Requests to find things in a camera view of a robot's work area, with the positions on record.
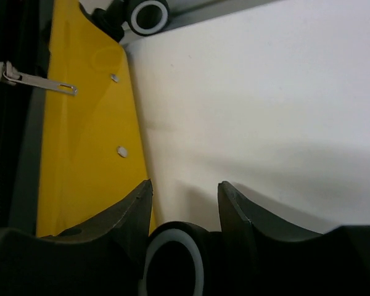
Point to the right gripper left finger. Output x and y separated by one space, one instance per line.
103 255

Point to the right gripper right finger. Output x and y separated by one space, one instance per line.
268 255

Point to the yellow suitcase with dark lining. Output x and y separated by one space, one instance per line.
70 144

